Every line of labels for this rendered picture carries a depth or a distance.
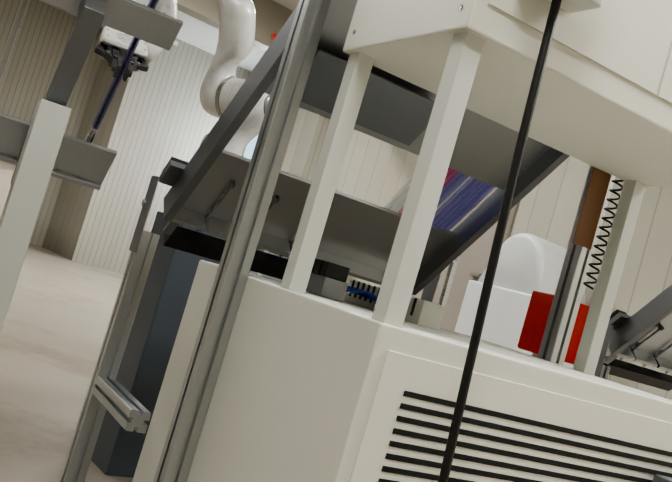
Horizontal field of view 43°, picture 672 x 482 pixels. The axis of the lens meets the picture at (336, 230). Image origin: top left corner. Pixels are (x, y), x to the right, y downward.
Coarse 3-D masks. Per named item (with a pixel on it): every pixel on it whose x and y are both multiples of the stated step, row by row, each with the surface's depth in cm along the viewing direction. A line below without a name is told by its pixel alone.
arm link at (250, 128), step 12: (228, 84) 234; (240, 84) 232; (228, 96) 232; (264, 96) 230; (264, 108) 230; (252, 120) 230; (240, 132) 232; (252, 132) 234; (228, 144) 232; (240, 144) 234
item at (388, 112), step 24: (336, 0) 151; (336, 24) 155; (336, 48) 159; (312, 72) 158; (336, 72) 158; (384, 72) 165; (312, 96) 162; (336, 96) 163; (384, 96) 165; (408, 96) 165; (432, 96) 171; (360, 120) 169; (384, 120) 169; (408, 120) 170; (480, 120) 178; (408, 144) 175; (456, 144) 183; (480, 144) 184; (504, 144) 184; (528, 144) 185; (456, 168) 188; (480, 168) 189; (504, 168) 190
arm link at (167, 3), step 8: (160, 0) 201; (168, 0) 200; (176, 0) 202; (160, 8) 202; (168, 8) 201; (176, 8) 202; (176, 16) 202; (152, 48) 198; (160, 48) 199; (152, 56) 199
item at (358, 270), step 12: (180, 216) 185; (192, 216) 187; (204, 216) 189; (204, 228) 187; (216, 228) 189; (228, 228) 191; (264, 240) 196; (276, 240) 198; (276, 252) 197; (288, 252) 198; (324, 252) 205; (348, 264) 208; (360, 264) 210; (360, 276) 208; (372, 276) 210
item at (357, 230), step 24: (216, 168) 179; (240, 168) 180; (216, 192) 185; (240, 192) 186; (288, 192) 188; (336, 192) 190; (216, 216) 191; (288, 216) 194; (336, 216) 196; (360, 216) 197; (384, 216) 198; (288, 240) 200; (336, 240) 203; (360, 240) 204; (384, 240) 205; (432, 240) 207; (384, 264) 212
